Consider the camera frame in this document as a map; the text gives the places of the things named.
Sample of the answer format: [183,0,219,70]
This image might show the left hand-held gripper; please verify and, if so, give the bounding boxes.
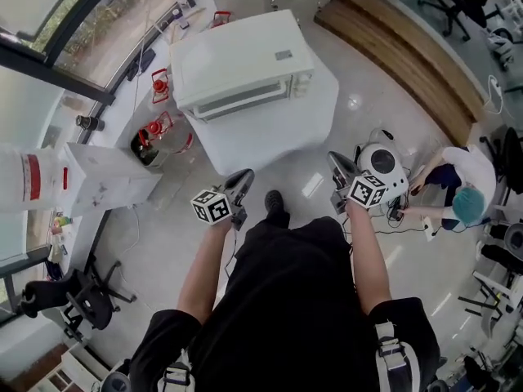
[190,168,257,232]

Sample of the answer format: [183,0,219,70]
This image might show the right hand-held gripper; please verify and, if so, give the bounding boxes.
[327,150,388,215]

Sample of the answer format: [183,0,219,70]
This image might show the white glass oven door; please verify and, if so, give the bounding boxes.
[183,75,296,123]

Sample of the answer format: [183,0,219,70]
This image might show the person's right forearm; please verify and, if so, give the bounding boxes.
[346,200,391,316]

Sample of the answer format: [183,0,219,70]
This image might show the person's left forearm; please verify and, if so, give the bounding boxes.
[177,218,234,324]

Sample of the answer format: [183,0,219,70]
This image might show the white toaster oven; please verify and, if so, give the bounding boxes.
[168,9,316,124]

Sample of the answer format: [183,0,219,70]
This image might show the person's black shoe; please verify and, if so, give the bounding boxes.
[264,189,284,212]

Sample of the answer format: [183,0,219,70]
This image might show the person's black trousers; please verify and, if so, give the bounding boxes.
[264,206,292,231]

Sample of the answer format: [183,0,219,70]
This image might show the white table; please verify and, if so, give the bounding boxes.
[179,47,341,178]

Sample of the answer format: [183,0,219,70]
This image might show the white round robot device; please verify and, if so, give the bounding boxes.
[352,127,410,198]

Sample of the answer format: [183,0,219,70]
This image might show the large clear bottle red cap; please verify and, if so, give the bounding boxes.
[136,111,194,155]

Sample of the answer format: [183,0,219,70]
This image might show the white power strip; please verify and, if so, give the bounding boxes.
[420,214,437,243]

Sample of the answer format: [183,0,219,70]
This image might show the person's black shirt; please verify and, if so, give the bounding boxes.
[128,216,443,392]

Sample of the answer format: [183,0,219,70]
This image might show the wooden step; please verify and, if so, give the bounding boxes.
[313,0,487,147]

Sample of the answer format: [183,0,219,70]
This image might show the white water dispenser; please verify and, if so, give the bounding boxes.
[63,141,164,219]

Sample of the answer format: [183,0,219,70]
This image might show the black remote control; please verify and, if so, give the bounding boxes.
[126,47,158,82]

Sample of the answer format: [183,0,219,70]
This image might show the black thermos flask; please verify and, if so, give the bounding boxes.
[74,114,106,133]

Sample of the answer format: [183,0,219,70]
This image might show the purple bottle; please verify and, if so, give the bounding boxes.
[171,7,190,31]

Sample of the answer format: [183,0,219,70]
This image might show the colourful packets pile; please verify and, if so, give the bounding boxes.
[47,213,75,257]

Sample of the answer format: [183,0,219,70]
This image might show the white metal stand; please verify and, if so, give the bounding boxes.
[457,270,516,336]

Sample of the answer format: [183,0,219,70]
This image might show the clear water jug red label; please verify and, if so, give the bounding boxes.
[0,145,71,216]

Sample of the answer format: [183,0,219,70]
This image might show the white shelf unit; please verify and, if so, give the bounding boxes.
[36,341,107,392]

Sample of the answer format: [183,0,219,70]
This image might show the white extension cable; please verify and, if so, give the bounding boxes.
[484,74,504,116]

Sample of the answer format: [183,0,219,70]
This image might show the white harness strap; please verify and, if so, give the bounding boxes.
[162,359,193,392]
[373,320,420,392]

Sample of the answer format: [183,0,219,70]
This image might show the black window frame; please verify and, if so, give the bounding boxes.
[0,0,197,105]

